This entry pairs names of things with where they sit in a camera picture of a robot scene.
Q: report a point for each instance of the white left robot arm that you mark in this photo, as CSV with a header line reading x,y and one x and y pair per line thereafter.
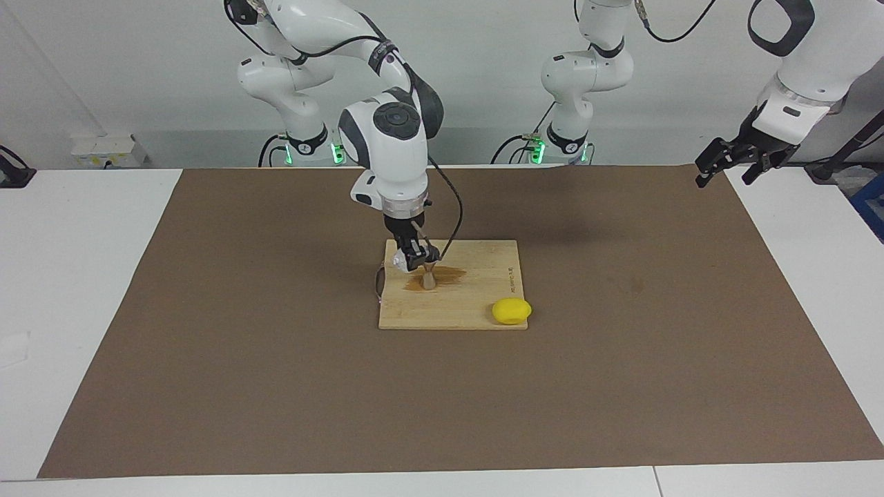
x,y
815,62

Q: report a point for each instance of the small clear glass cup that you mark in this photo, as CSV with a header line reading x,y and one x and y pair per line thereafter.
x,y
398,261

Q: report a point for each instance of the yellow lemon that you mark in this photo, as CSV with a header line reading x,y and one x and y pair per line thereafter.
x,y
511,311

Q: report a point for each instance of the brown table mat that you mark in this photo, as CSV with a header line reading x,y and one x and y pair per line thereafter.
x,y
442,400

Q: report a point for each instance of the steel cocktail jigger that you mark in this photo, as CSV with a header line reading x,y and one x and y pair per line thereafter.
x,y
429,279

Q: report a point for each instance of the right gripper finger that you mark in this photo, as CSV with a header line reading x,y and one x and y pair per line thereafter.
x,y
432,252
416,259

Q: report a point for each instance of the wooden cutting board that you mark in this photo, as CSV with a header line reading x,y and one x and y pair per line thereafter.
x,y
469,310

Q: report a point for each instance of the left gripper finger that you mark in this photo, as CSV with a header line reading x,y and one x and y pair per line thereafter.
x,y
760,166
715,157

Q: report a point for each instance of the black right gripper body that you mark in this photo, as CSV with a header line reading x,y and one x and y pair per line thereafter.
x,y
404,231

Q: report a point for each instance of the black stand leg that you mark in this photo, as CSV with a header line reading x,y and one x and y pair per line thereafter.
x,y
825,169

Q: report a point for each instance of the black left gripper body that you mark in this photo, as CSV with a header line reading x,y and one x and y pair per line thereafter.
x,y
760,143

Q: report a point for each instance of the white wall socket box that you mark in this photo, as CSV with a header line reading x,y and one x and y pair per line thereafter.
x,y
103,148

